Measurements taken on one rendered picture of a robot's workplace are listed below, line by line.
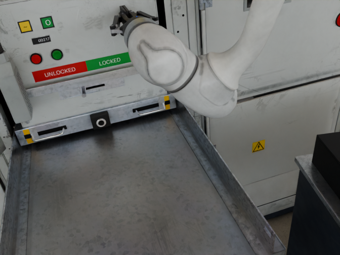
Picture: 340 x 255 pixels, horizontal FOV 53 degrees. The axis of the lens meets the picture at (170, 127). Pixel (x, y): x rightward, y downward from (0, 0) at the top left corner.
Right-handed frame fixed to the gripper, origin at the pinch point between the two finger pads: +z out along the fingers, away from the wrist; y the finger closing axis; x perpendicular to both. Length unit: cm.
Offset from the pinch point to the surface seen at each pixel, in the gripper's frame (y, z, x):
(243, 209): 13, -48, -38
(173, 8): 16.5, 7.2, -3.2
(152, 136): 0.7, -8.1, -38.4
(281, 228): 62, -1, -123
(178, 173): 3.1, -28.8, -38.4
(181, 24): 18.9, 7.2, -8.8
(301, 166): 43, -31, -48
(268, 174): 55, 5, -87
